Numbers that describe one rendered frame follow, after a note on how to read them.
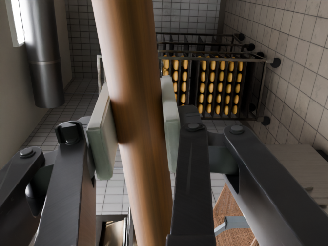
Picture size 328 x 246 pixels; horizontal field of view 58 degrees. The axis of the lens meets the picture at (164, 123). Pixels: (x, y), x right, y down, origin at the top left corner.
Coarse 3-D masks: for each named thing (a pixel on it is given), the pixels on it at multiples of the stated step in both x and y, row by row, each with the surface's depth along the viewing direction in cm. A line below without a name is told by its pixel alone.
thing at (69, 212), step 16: (64, 128) 13; (80, 128) 13; (64, 144) 13; (80, 144) 13; (64, 160) 12; (80, 160) 12; (64, 176) 11; (80, 176) 11; (48, 192) 10; (64, 192) 10; (80, 192) 10; (48, 208) 9; (64, 208) 9; (80, 208) 9; (48, 224) 9; (64, 224) 9; (80, 224) 9; (48, 240) 8; (64, 240) 8; (80, 240) 8
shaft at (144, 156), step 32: (96, 0) 14; (128, 0) 14; (128, 32) 14; (128, 64) 15; (128, 96) 16; (160, 96) 17; (128, 128) 17; (160, 128) 17; (128, 160) 18; (160, 160) 18; (128, 192) 19; (160, 192) 19; (160, 224) 20
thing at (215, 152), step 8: (192, 104) 17; (184, 112) 16; (192, 112) 16; (184, 120) 15; (192, 120) 15; (200, 120) 15; (208, 136) 14; (216, 136) 13; (208, 144) 13; (216, 144) 13; (224, 144) 13; (216, 152) 13; (224, 152) 13; (216, 160) 13; (224, 160) 13; (232, 160) 13; (216, 168) 13; (224, 168) 13; (232, 168) 13
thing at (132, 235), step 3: (132, 219) 199; (132, 222) 197; (132, 225) 194; (132, 228) 192; (132, 231) 189; (129, 234) 188; (132, 234) 187; (135, 234) 195; (129, 237) 185; (132, 237) 185; (135, 237) 193; (129, 240) 183; (132, 240) 183; (135, 240) 191; (129, 243) 181; (132, 243) 181; (135, 243) 189
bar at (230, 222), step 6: (228, 216) 141; (234, 216) 141; (240, 216) 141; (228, 222) 138; (234, 222) 138; (240, 222) 138; (246, 222) 138; (216, 228) 142; (222, 228) 140; (228, 228) 142; (216, 234) 142
